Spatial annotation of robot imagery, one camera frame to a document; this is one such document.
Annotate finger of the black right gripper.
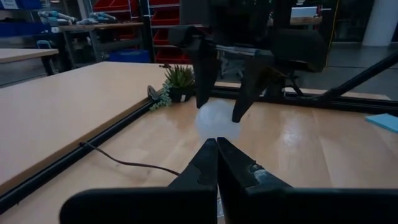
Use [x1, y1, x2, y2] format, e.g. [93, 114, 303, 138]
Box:
[231, 29, 328, 124]
[169, 24, 220, 109]

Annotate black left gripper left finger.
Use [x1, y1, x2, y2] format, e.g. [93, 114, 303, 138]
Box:
[59, 138, 218, 224]

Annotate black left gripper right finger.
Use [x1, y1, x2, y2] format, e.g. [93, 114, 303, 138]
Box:
[216, 136, 398, 224]

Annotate white lightbulb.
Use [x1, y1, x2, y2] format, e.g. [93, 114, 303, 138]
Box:
[195, 98, 243, 144]

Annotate small potted green plant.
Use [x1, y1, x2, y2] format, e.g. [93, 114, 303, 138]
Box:
[149, 64, 196, 112]

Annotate metal rack with red bins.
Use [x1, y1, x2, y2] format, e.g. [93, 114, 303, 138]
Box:
[146, 0, 200, 65]

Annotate white rectangular box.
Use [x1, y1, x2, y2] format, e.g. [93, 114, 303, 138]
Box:
[290, 6, 318, 19]

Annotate wooden bench top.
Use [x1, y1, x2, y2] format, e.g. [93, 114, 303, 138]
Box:
[289, 17, 323, 26]

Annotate blue floor bin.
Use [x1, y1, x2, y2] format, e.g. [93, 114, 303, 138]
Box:
[108, 49, 151, 63]

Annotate wooden workbench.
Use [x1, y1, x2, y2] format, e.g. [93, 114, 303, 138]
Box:
[57, 21, 146, 63]

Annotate low rack with red bins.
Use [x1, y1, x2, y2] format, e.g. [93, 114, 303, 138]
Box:
[91, 0, 141, 19]

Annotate teal-grey equipment pile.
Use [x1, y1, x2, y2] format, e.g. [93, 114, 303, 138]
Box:
[37, 10, 77, 26]
[76, 11, 118, 25]

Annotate light blue square pad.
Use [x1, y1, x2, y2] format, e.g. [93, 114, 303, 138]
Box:
[365, 113, 398, 134]

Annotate white round column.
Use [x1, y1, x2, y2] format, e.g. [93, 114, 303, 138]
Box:
[362, 0, 398, 47]

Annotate large light wood desk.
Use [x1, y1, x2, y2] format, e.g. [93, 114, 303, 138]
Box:
[0, 61, 175, 187]

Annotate small light wood desk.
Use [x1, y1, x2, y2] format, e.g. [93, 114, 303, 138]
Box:
[0, 48, 60, 77]

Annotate black frame clamp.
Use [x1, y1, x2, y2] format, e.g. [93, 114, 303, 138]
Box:
[146, 85, 160, 101]

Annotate thin brown lamp cable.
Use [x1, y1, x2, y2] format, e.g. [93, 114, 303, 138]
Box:
[79, 141, 181, 177]

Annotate black aluminium table frame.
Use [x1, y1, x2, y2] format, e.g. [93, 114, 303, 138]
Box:
[0, 51, 398, 215]

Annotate yellow hanging cable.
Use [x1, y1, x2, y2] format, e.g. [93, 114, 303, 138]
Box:
[325, 0, 340, 68]

